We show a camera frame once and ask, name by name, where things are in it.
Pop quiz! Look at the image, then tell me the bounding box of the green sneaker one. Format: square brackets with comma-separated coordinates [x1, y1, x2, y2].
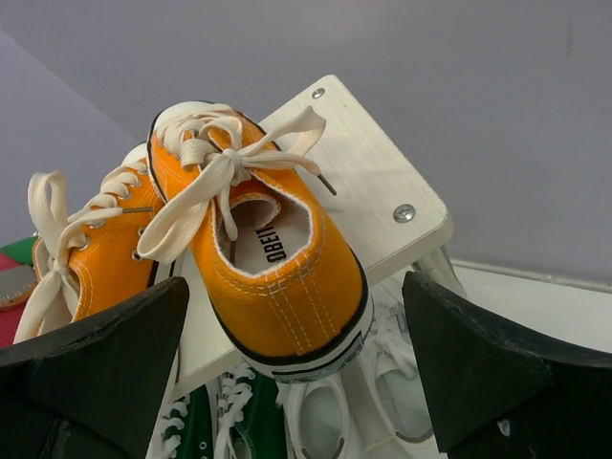
[146, 363, 290, 458]

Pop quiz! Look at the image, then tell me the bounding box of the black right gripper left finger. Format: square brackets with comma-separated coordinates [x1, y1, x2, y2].
[1, 277, 189, 458]

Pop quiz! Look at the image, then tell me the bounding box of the white sneaker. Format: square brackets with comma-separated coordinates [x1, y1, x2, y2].
[354, 277, 443, 458]

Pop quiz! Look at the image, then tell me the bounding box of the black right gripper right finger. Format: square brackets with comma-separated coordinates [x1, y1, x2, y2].
[403, 272, 611, 458]

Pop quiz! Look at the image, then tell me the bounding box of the white two-tier shoe shelf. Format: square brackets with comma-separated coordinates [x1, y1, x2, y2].
[173, 75, 465, 398]

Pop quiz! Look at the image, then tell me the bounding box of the white sneaker one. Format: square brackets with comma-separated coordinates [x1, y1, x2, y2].
[276, 373, 367, 459]

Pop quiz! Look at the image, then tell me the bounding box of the pink slipper one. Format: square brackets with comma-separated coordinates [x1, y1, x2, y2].
[1, 236, 37, 348]

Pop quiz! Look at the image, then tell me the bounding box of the orange sneaker one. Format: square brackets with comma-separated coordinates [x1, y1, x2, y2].
[137, 101, 373, 383]
[14, 143, 180, 342]

